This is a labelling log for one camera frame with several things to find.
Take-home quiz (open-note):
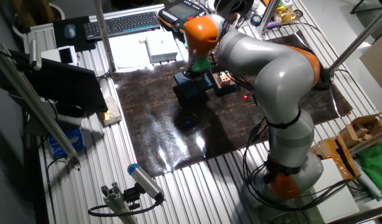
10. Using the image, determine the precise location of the blue tissue pack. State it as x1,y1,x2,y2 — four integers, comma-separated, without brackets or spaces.
48,128,85,158

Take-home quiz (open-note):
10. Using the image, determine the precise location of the black monitor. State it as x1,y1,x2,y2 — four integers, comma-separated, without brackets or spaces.
9,49,108,113

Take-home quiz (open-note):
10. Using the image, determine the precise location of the brown cardboard sheet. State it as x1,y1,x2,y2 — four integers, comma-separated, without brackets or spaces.
360,29,382,100

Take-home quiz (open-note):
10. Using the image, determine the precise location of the gold wrapped item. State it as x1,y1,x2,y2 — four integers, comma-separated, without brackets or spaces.
275,8,296,24

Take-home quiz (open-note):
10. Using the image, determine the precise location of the aluminium frame post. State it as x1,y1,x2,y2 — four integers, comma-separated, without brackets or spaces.
94,0,116,73
258,0,282,35

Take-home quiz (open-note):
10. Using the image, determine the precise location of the white flat plate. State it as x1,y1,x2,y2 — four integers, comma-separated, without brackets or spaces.
312,157,360,223

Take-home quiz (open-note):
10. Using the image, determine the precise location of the colourful puzzle cube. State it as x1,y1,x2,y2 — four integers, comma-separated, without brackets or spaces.
217,71,231,87

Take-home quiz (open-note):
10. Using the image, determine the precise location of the white box with black window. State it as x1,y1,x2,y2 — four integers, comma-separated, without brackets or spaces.
40,45,78,67

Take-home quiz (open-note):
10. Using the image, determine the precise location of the dark marble pattern mat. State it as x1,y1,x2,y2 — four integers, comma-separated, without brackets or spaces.
111,29,354,179

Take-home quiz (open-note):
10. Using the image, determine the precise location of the white box with blue logo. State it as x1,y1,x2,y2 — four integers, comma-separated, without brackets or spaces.
146,33,179,64

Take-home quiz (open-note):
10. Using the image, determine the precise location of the green flange adapter plate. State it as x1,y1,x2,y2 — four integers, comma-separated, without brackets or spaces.
192,58,212,73

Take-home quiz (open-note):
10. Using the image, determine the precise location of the black and orange teach pendant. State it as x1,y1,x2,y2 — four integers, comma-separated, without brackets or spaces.
157,0,210,34

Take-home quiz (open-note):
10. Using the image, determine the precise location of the small box with gold foil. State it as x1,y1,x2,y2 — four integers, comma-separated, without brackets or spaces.
100,95,123,126

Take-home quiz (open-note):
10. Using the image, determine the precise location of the brown basket with white rim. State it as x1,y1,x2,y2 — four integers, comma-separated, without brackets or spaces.
10,0,66,35

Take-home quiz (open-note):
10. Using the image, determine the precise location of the grey computer mouse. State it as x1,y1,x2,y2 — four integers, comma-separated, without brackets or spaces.
63,24,77,40

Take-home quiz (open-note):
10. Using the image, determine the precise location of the black computer keyboard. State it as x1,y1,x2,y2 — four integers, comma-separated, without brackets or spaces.
82,11,161,41

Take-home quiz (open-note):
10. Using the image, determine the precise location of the open brown cardboard box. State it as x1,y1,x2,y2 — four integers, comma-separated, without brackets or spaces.
338,112,382,149

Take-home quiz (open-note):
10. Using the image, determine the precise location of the green cloth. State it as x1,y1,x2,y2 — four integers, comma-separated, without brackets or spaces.
356,141,382,198

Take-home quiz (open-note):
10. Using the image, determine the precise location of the white paper sheet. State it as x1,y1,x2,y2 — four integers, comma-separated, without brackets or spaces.
109,32,185,72

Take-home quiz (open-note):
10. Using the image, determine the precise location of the open dark blue box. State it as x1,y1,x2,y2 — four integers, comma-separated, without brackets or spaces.
207,68,238,97

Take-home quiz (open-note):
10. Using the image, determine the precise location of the black mouse pad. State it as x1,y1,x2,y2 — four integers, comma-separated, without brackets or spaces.
52,16,97,53

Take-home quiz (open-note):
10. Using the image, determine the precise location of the long aluminium frame bar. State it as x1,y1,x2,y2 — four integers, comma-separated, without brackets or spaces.
0,43,82,170

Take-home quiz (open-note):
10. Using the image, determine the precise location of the cardboard box with orange tape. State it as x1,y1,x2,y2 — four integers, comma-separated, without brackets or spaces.
310,136,353,182

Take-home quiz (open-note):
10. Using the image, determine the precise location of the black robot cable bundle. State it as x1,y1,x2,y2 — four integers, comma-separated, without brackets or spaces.
237,71,366,213

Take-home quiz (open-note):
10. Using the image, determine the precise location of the short aluminium profile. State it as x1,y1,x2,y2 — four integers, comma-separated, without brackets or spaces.
100,182,138,224

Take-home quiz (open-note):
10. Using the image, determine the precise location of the blue box lid with ribbon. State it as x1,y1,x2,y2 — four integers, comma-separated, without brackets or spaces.
173,71,214,102

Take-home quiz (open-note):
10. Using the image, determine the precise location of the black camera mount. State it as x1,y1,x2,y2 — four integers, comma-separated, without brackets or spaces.
122,183,142,211

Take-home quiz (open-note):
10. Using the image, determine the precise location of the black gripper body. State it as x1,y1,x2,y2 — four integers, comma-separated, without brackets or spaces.
184,68,208,82

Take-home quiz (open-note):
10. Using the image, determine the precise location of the grey camera with blue cap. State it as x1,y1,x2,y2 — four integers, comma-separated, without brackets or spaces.
127,163,165,202

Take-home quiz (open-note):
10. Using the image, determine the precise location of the black filament spool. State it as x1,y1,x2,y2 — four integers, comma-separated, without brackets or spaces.
213,0,254,19

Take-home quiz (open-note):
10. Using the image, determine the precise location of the light grey roll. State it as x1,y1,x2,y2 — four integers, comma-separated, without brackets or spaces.
354,167,382,202

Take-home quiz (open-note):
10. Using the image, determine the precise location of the silver camera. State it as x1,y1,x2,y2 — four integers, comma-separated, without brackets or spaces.
28,39,43,72

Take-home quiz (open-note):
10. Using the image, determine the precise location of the black camera cable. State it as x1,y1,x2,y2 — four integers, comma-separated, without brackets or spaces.
87,197,164,218

